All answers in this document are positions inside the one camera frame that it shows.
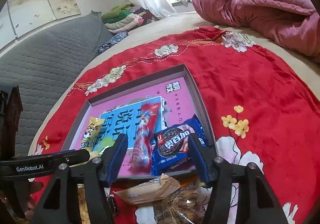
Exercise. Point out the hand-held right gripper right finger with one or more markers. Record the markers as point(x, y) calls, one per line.
point(201, 161)

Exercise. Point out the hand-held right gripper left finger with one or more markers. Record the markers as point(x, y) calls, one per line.
point(116, 161)

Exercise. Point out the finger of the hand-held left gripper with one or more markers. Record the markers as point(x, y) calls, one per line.
point(75, 156)

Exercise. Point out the green snack packet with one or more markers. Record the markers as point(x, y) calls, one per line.
point(100, 151)

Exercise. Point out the yellow cartoon snack packet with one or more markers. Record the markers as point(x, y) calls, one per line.
point(92, 131)

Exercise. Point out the blue cookie packet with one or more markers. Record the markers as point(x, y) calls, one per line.
point(172, 146)

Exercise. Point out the red stick snack packet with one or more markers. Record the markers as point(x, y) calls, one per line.
point(143, 139)

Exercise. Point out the tan snack packet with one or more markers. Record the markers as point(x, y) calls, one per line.
point(147, 190)

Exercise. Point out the clear puffed corn snack packet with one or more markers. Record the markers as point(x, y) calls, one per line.
point(82, 201)

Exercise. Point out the clear nut packet orange label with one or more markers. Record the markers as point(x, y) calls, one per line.
point(175, 211)

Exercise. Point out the grey cardboard box pink inside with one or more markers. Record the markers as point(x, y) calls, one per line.
point(175, 96)

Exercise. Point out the person's left hand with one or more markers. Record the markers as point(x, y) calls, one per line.
point(35, 186)

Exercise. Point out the small dark chocolate packet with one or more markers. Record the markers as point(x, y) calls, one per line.
point(113, 205)

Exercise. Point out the dark wooden cabinet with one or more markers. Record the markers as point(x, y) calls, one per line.
point(11, 119)

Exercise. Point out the red floral blanket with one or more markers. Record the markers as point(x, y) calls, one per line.
point(250, 76)

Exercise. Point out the grey quilted pad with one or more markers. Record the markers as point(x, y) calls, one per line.
point(50, 51)

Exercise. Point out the blue patterned cloth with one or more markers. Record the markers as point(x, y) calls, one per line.
point(112, 41)

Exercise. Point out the bed with beige sheet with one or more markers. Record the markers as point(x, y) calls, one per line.
point(175, 23)

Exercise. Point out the stack of folded clothes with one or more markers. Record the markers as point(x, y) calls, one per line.
point(120, 18)

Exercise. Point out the pink quilted duvet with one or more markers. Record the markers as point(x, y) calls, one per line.
point(250, 6)

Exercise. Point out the wall painting panels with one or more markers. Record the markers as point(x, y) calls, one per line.
point(37, 3)

